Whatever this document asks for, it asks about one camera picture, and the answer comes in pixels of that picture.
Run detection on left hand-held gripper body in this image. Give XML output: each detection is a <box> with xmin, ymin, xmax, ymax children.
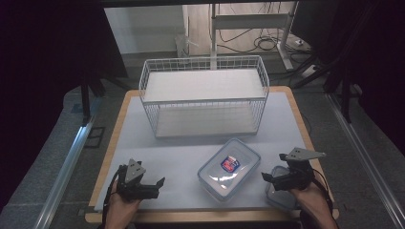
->
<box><xmin>116</xmin><ymin>157</ymin><xmax>160</xmax><ymax>202</ymax></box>

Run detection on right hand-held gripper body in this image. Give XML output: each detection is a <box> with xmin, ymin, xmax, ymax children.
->
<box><xmin>270</xmin><ymin>147</ymin><xmax>328</xmax><ymax>192</ymax></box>

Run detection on small clear blue-rimmed food container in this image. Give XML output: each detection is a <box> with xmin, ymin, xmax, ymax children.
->
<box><xmin>265</xmin><ymin>165</ymin><xmax>302</xmax><ymax>211</ymax></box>

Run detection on large clear blue-rimmed food container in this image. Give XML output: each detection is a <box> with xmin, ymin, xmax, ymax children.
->
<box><xmin>197</xmin><ymin>137</ymin><xmax>262</xmax><ymax>202</ymax></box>

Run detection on white two-tier wire rack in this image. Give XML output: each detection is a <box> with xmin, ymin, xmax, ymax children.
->
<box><xmin>139</xmin><ymin>55</ymin><xmax>270</xmax><ymax>139</ymax></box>

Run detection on person's left hand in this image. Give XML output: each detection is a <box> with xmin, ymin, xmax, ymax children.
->
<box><xmin>105</xmin><ymin>180</ymin><xmax>143</xmax><ymax>224</ymax></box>

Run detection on person's right hand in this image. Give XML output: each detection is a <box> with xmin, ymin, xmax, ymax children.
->
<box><xmin>288</xmin><ymin>181</ymin><xmax>332</xmax><ymax>223</ymax></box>

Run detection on pale grey table mat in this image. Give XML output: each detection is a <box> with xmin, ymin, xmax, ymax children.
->
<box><xmin>94</xmin><ymin>92</ymin><xmax>328</xmax><ymax>213</ymax></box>

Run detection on wooden table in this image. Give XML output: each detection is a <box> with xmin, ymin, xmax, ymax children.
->
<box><xmin>84</xmin><ymin>85</ymin><xmax>340</xmax><ymax>224</ymax></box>

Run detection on black tripod legs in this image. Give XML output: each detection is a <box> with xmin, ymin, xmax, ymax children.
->
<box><xmin>291</xmin><ymin>47</ymin><xmax>364</xmax><ymax>124</ymax></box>

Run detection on white power strip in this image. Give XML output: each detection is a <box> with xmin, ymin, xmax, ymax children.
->
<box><xmin>300</xmin><ymin>64</ymin><xmax>319</xmax><ymax>79</ymax></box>

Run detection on black stand legs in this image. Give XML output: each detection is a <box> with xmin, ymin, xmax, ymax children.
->
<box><xmin>78</xmin><ymin>75</ymin><xmax>132</xmax><ymax>127</ymax></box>

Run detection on dark curtain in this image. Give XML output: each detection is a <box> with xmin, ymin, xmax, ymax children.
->
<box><xmin>313</xmin><ymin>0</ymin><xmax>405</xmax><ymax>156</ymax></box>
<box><xmin>0</xmin><ymin>0</ymin><xmax>129</xmax><ymax>212</ymax></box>

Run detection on white panel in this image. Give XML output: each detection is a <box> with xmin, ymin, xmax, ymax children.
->
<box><xmin>104</xmin><ymin>5</ymin><xmax>189</xmax><ymax>55</ymax></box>

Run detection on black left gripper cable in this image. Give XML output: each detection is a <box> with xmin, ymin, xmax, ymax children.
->
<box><xmin>100</xmin><ymin>164</ymin><xmax>126</xmax><ymax>227</ymax></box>

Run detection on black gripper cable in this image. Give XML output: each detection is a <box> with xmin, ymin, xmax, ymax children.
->
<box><xmin>310</xmin><ymin>167</ymin><xmax>336</xmax><ymax>214</ymax></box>
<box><xmin>100</xmin><ymin>164</ymin><xmax>126</xmax><ymax>227</ymax></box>

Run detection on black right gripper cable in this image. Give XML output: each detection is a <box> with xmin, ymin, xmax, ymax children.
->
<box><xmin>310</xmin><ymin>167</ymin><xmax>336</xmax><ymax>214</ymax></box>

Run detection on aluminium floor rail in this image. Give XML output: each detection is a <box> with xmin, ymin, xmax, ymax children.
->
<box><xmin>327</xmin><ymin>93</ymin><xmax>405</xmax><ymax>229</ymax></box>
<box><xmin>32</xmin><ymin>121</ymin><xmax>94</xmax><ymax>229</ymax></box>

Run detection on black floor cables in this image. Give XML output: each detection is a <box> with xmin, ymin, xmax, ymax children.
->
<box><xmin>217</xmin><ymin>2</ymin><xmax>312</xmax><ymax>55</ymax></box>

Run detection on white metal desk frame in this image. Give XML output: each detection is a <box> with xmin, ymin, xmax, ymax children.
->
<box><xmin>209</xmin><ymin>1</ymin><xmax>301</xmax><ymax>72</ymax></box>

